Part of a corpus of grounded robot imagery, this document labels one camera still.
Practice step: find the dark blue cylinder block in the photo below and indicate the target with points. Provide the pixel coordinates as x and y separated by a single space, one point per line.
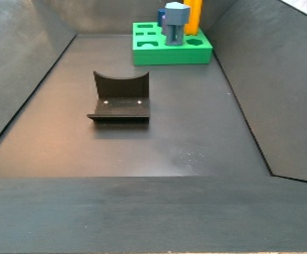
160 14

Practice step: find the light blue pentagon block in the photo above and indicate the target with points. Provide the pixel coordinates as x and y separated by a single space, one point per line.
176 19

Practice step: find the yellow star prism block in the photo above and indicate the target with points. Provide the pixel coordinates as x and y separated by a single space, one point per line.
196 8

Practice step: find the green shape sorter base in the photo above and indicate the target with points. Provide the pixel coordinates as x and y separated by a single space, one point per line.
151 51

